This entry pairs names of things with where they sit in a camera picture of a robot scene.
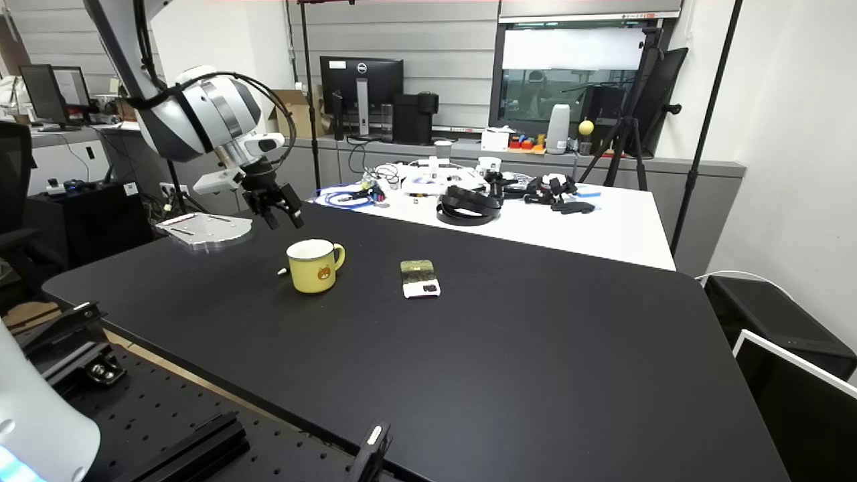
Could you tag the black VR headset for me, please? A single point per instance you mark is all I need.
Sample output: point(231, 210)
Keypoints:
point(470, 208)

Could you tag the black mounting rail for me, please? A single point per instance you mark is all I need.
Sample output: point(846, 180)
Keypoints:
point(191, 450)

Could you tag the black headphones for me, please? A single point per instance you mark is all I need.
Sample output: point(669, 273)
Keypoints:
point(551, 190)

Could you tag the yellow ball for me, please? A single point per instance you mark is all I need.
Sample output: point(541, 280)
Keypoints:
point(585, 127)

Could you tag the small dark monitor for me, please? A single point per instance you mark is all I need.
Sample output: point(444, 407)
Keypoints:
point(42, 95)

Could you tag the black computer monitor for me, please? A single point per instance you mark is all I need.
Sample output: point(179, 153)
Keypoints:
point(364, 83)

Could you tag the white plate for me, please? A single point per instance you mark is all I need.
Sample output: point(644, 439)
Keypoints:
point(209, 230)

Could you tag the small white card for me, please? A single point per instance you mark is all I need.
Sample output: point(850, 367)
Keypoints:
point(420, 287)

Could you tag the white bottle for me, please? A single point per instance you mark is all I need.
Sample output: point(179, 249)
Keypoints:
point(558, 127)

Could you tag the yellow ceramic mug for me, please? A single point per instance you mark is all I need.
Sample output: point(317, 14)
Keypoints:
point(310, 272)

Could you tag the thin black stand pole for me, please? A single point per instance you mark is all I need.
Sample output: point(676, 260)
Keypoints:
point(704, 135)

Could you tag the glass window panel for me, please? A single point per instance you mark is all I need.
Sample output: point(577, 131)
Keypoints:
point(551, 70)

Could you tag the black vertical stand pole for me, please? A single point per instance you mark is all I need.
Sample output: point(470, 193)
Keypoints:
point(308, 107)

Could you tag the closed cardboard box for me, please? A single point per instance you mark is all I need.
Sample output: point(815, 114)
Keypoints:
point(300, 115)

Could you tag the olive green sponge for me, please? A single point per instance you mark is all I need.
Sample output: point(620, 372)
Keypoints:
point(415, 265)

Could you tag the black office chair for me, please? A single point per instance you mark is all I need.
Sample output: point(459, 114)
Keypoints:
point(14, 178)

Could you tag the black storage bin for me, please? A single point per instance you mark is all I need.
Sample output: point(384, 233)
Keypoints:
point(778, 325)

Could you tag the black low cabinet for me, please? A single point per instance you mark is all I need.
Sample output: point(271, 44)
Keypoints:
point(96, 228)

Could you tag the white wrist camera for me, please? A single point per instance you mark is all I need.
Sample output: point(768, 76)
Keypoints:
point(217, 189)

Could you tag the black table clamp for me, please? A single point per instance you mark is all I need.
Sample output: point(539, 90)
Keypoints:
point(61, 343)
point(367, 457)

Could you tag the white framed black board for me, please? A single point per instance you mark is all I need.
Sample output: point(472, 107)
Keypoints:
point(803, 419)

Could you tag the black tripod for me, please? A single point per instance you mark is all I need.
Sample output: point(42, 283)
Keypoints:
point(629, 125)

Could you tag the white plastic device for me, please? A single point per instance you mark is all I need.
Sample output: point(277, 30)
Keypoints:
point(417, 178)

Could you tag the small red box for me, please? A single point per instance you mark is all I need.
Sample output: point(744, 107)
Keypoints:
point(529, 143)

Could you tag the small white container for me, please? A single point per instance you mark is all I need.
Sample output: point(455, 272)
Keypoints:
point(496, 139)

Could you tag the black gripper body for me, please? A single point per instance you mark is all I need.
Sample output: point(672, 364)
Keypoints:
point(266, 189)

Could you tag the black bolt bracket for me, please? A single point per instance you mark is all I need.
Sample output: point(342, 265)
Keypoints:
point(104, 371)

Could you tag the black camera stand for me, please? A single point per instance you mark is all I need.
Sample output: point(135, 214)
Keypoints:
point(175, 189)

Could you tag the black display panel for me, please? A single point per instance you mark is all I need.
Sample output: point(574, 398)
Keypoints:
point(664, 90)

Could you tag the white table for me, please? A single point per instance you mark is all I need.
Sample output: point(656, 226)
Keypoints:
point(616, 228)

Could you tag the black desktop computer box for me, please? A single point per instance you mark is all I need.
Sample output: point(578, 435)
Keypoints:
point(415, 115)

